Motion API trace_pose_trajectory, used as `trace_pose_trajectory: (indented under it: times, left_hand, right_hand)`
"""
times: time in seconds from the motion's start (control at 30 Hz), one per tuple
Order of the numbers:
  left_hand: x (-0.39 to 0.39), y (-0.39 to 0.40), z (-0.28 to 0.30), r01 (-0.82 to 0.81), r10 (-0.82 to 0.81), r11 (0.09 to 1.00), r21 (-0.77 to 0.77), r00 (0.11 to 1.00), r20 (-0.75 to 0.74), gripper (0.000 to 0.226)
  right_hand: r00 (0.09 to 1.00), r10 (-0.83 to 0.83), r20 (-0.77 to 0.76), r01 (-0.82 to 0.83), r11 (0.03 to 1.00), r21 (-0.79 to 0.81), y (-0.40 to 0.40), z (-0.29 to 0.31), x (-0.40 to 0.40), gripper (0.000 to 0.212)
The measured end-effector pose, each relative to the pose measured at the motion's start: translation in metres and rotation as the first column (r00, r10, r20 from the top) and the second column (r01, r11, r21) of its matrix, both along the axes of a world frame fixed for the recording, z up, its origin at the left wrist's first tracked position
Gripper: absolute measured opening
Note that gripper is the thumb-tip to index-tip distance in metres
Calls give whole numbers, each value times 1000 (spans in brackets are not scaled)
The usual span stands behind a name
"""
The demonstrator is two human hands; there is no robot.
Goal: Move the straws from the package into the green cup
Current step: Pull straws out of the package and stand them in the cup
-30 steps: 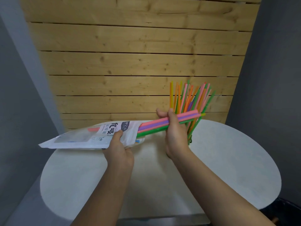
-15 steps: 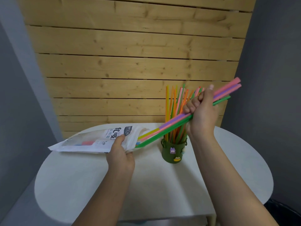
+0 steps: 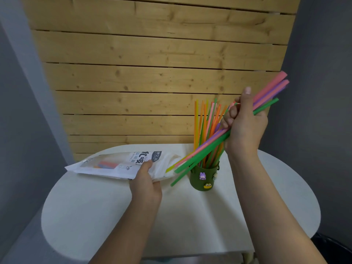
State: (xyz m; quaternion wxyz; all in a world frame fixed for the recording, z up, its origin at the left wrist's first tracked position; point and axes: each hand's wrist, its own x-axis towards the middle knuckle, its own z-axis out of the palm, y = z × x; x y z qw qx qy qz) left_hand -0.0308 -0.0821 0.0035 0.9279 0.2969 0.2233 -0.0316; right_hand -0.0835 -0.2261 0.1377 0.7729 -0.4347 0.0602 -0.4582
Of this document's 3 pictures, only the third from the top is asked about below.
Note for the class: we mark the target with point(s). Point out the person's right forearm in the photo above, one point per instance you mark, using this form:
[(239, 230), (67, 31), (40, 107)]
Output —
[(266, 211)]

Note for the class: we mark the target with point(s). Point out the dark green cup with charms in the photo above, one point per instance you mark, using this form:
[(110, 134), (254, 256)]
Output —
[(196, 184)]

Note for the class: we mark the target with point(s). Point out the black trash bin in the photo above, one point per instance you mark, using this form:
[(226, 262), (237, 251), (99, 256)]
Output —
[(335, 250)]

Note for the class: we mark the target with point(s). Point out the white plastic straw packet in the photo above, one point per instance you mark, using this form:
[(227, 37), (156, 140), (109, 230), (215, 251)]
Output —
[(159, 167)]

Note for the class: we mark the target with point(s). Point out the pink straw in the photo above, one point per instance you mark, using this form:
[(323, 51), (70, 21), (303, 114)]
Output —
[(276, 90), (272, 82)]

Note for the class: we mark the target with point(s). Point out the wooden table leg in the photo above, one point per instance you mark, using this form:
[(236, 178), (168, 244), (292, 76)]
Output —
[(248, 258)]

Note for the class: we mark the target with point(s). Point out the person's left forearm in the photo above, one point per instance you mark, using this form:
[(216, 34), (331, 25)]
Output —
[(123, 236)]

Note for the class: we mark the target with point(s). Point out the green straw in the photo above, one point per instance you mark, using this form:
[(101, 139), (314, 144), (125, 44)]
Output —
[(181, 177), (203, 154)]

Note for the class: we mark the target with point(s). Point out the person's left hand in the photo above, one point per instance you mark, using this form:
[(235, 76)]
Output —
[(145, 189)]

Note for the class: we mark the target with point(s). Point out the person's right hand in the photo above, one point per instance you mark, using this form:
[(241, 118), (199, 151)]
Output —
[(244, 129)]

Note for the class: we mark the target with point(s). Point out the purple straw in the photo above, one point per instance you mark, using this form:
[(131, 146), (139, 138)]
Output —
[(209, 140)]

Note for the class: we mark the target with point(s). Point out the wooden plank panel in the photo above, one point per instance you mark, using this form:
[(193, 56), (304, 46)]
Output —
[(151, 74)]

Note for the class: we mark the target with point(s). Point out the yellow straw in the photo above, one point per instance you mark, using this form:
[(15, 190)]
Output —
[(172, 168)]

